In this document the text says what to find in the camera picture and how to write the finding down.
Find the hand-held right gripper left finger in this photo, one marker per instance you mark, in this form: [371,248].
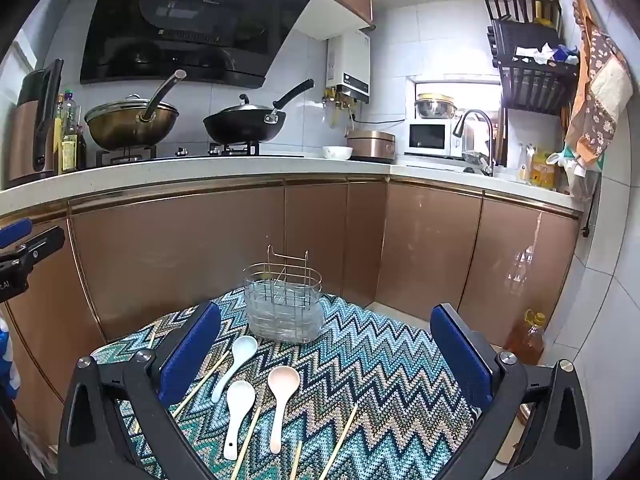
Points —
[192,355]

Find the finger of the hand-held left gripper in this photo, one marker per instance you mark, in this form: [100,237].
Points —
[35,249]

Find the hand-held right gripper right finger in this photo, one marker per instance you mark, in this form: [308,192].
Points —
[460,355]

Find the bamboo chopstick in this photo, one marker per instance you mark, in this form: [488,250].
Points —
[247,437]
[151,337]
[340,440]
[200,385]

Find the pale blue ceramic spoon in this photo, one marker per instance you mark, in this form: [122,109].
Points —
[237,357]

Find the white ceramic spoon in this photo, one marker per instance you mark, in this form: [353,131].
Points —
[237,410]

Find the pink ceramic spoon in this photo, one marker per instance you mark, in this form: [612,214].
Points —
[280,400]

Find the clear glass utensil holder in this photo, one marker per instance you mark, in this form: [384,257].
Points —
[282,305]

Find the wooden chopsticks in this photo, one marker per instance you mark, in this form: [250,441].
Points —
[296,460]

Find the large cooking oil bottle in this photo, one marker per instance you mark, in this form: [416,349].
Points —
[525,342]

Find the copper base cabinets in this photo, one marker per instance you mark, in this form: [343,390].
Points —
[175,260]

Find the dark olive oil bottle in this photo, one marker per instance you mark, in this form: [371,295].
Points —
[72,152]

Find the zigzag patterned knitted cloth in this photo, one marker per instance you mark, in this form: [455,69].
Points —
[350,385]

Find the copper thermal kettle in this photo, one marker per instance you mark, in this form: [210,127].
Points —
[27,135]

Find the clear bottle with purple cap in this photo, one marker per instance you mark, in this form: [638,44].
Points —
[70,110]

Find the bronze wok with glass lid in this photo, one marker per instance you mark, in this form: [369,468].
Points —
[130,122]

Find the black gas stove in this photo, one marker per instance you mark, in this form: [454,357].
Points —
[170,154]

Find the white kitchen countertop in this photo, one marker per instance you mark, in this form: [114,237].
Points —
[225,170]

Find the yellow detergent bottle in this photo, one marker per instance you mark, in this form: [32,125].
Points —
[542,170]

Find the small clear bottle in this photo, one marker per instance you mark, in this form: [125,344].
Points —
[524,162]

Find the white plastic bag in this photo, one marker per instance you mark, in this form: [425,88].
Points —
[575,170]

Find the white microwave oven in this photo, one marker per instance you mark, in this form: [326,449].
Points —
[430,136]

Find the copper rice cooker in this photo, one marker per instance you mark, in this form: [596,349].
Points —
[371,142]

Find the black wok with lid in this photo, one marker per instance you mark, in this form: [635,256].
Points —
[242,127]

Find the white bowl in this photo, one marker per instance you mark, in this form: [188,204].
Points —
[337,153]

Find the dark kitchen faucet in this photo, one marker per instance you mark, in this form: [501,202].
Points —
[475,117]

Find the steel bowl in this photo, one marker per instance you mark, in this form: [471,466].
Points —
[435,106]

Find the black range hood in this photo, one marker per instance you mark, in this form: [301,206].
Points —
[190,20]

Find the black dish rack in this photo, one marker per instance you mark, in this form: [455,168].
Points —
[535,80]

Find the patchwork hanging cloth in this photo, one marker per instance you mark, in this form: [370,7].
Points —
[597,85]

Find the white and blue rags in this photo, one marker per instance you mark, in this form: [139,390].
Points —
[542,54]

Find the white water heater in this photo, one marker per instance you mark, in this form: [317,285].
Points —
[350,60]

